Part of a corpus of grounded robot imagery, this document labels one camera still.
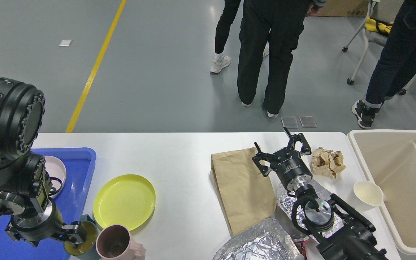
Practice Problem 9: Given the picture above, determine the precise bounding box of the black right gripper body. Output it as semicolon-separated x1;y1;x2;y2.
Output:
271;149;312;191

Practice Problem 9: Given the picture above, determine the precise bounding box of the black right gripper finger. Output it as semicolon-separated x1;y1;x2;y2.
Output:
252;142;277;177
283;128;312;156

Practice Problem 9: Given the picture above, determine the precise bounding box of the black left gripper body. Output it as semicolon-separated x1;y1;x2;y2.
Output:
5;202;65;247

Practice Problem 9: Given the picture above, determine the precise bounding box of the dark green mug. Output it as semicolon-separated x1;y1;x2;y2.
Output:
63;214;101;260

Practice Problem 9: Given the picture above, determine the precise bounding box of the pink mug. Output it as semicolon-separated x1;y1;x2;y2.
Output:
95;225;146;260

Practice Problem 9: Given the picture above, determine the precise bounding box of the blue plastic tray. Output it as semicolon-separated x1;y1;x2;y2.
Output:
0;148;96;260

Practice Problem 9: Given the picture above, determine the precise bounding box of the yellow plate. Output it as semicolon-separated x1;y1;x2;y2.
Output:
93;174;156;231

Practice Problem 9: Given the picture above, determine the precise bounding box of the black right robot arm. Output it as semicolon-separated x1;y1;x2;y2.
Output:
252;128;387;260

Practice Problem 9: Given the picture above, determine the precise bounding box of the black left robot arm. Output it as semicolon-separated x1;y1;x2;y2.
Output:
0;77;87;247

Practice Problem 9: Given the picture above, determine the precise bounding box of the crumpled brown paper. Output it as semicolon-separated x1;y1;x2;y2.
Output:
311;147;346;179

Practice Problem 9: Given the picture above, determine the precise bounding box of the right floor outlet plate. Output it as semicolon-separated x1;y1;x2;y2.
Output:
299;116;317;128

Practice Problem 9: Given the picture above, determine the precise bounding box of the floor outlet plate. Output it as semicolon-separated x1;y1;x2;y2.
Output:
281;116;299;129
299;116;317;128

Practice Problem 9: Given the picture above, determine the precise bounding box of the left floor outlet plate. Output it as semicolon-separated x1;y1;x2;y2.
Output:
281;116;299;129

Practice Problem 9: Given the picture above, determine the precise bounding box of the small aluminium foil piece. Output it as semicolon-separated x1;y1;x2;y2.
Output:
277;180;343;238

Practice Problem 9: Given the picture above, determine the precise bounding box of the brown paper bag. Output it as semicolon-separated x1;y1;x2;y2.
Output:
211;147;276;236

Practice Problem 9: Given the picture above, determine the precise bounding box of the pink plate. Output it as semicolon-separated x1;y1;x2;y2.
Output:
44;155;67;199

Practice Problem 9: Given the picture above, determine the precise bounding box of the large crumpled aluminium foil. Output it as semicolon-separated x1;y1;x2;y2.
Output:
213;217;304;260

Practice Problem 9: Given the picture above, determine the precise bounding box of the white paper cup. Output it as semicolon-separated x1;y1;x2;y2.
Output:
352;181;386;209

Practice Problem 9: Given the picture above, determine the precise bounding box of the beige plastic bin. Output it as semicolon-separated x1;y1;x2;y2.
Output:
348;130;416;255

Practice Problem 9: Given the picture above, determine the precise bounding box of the person in grey sweater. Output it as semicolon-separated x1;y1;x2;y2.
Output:
237;0;328;118

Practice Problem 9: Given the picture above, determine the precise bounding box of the yellow bag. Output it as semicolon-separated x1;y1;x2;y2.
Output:
364;17;394;37

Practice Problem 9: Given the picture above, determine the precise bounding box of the person in black shorts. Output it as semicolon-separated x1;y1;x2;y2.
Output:
210;0;270;74

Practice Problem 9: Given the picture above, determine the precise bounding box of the person in dark jeans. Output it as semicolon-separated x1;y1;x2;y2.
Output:
352;0;416;129

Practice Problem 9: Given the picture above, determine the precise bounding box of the grey office chair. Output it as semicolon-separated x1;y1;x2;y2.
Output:
342;0;416;96

